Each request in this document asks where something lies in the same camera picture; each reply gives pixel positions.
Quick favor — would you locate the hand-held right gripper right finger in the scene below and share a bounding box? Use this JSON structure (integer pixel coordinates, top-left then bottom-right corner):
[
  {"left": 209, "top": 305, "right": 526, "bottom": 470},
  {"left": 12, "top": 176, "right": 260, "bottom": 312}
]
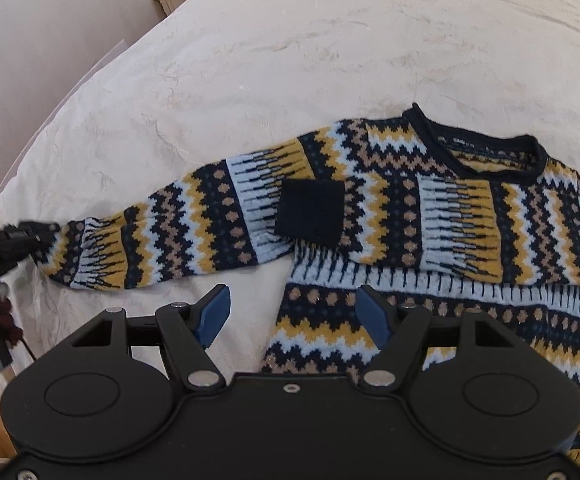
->
[{"left": 355, "top": 283, "right": 516, "bottom": 390}]

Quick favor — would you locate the patterned knit sweater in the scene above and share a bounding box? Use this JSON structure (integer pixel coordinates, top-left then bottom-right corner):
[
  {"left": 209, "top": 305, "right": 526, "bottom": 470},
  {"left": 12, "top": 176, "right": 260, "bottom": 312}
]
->
[{"left": 45, "top": 102, "right": 580, "bottom": 468}]

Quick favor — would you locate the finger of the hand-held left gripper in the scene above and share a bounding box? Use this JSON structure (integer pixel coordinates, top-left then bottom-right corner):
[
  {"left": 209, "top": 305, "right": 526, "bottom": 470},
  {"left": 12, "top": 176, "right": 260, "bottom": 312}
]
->
[{"left": 19, "top": 221, "right": 63, "bottom": 262}]

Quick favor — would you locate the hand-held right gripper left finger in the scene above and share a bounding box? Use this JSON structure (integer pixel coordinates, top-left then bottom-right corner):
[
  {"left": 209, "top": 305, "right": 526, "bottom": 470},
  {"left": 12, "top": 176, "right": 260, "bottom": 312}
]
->
[{"left": 71, "top": 283, "right": 232, "bottom": 391}]

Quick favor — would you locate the white bedspread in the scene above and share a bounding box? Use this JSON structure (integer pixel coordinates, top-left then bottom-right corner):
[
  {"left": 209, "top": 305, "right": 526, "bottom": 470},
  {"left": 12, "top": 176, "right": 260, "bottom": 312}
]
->
[{"left": 0, "top": 0, "right": 580, "bottom": 461}]

